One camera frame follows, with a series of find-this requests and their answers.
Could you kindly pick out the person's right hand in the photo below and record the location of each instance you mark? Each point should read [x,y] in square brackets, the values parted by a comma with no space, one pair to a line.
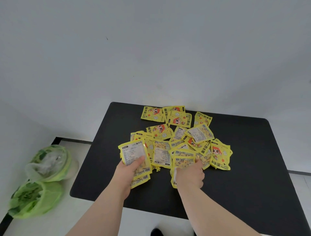
[190,176]

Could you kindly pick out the person's left hand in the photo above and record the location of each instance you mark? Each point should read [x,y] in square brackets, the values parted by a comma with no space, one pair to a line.
[122,176]

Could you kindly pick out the person's right fingers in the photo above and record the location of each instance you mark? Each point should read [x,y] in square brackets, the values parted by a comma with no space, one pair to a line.
[198,164]

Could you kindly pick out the person's left thumb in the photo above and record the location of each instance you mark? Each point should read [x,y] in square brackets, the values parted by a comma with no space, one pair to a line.
[137,161]

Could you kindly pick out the yellow foil sachet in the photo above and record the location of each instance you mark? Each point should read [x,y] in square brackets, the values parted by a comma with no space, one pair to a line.
[132,152]
[183,162]
[140,180]

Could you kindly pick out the person's right forearm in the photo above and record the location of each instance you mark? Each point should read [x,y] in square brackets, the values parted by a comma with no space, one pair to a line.
[206,214]

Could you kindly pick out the person's left forearm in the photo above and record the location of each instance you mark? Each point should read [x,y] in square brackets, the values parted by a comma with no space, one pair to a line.
[102,214]

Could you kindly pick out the pile of yellow packets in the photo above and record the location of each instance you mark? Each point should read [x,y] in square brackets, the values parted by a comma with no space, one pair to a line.
[184,136]

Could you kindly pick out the black shoe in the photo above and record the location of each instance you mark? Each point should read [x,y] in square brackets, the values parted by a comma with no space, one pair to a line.
[156,232]

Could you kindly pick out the green translucent plastic bag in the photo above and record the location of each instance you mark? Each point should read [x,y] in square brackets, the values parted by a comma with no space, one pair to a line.
[34,198]
[49,163]

